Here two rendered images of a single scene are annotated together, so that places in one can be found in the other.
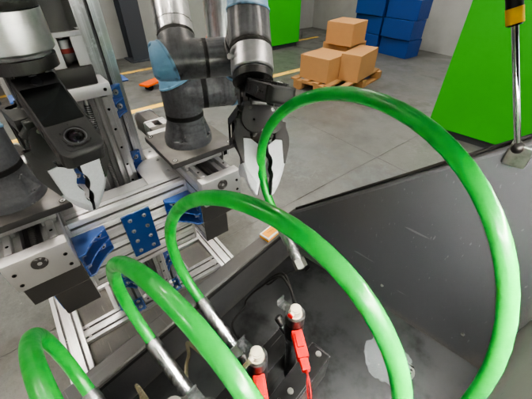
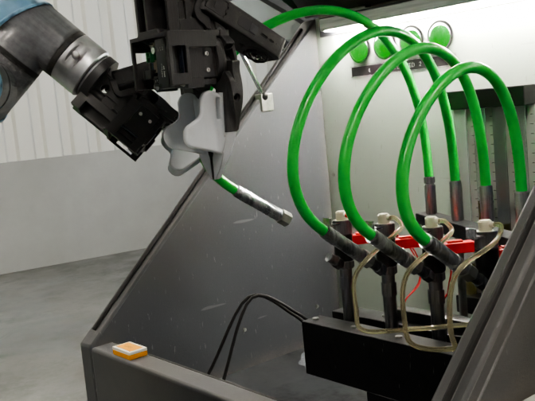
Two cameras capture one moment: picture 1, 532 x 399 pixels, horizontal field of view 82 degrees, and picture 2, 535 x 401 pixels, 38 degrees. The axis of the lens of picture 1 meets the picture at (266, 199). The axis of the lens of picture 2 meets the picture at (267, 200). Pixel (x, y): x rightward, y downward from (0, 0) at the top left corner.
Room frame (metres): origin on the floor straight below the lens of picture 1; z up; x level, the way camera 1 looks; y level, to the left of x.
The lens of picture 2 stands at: (0.17, 1.06, 1.30)
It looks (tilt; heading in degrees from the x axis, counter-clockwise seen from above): 7 degrees down; 279
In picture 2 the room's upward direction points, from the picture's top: 5 degrees counter-clockwise
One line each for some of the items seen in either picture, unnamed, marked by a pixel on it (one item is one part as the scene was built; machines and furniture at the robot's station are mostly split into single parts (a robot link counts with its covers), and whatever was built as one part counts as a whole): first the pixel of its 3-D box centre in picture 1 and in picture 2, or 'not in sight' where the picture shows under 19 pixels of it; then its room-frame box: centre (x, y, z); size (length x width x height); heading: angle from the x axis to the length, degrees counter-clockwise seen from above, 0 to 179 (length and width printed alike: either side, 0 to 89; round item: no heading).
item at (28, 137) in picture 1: (41, 107); (183, 33); (0.36, 0.27, 1.38); 0.09 x 0.08 x 0.12; 48
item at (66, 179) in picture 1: (66, 184); (206, 136); (0.34, 0.28, 1.27); 0.06 x 0.03 x 0.09; 48
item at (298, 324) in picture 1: (286, 343); (341, 293); (0.24, -0.03, 1.02); 0.05 x 0.03 x 0.21; 48
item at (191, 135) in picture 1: (186, 125); not in sight; (0.91, 0.26, 1.09); 0.15 x 0.15 x 0.10
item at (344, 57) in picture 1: (340, 55); not in sight; (4.64, -1.06, 0.39); 1.20 x 0.85 x 0.79; 140
